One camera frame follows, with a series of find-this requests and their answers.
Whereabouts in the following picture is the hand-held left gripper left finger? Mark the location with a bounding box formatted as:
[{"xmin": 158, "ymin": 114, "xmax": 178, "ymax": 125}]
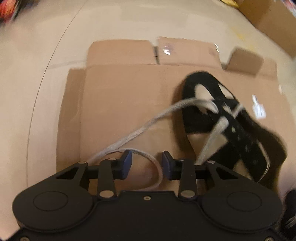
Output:
[{"xmin": 55, "ymin": 149, "xmax": 133, "ymax": 200}]

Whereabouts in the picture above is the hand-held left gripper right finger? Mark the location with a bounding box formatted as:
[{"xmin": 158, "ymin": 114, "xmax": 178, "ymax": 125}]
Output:
[{"xmin": 162, "ymin": 151, "xmax": 240, "ymax": 200}]

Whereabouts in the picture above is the crumpled clear tape piece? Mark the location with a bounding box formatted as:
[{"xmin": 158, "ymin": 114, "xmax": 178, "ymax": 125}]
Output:
[{"xmin": 251, "ymin": 94, "xmax": 266, "ymax": 120}]

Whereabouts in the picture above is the flattened cardboard box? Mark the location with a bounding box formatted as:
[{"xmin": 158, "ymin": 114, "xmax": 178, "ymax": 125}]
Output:
[{"xmin": 55, "ymin": 36, "xmax": 289, "ymax": 193}]

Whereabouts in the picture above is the black and white shoe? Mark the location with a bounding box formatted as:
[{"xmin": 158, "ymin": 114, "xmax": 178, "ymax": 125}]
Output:
[{"xmin": 181, "ymin": 72, "xmax": 288, "ymax": 183}]

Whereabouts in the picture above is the orange printed bag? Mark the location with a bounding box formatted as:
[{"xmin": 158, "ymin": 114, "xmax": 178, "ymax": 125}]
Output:
[{"xmin": 0, "ymin": 0, "xmax": 27, "ymax": 22}]

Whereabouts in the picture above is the brown cardboard box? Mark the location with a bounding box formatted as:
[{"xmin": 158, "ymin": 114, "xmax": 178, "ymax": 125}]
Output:
[{"xmin": 236, "ymin": 0, "xmax": 296, "ymax": 58}]

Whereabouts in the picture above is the white shoelace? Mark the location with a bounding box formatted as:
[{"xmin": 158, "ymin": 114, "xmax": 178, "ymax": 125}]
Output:
[{"xmin": 87, "ymin": 97, "xmax": 244, "ymax": 192}]

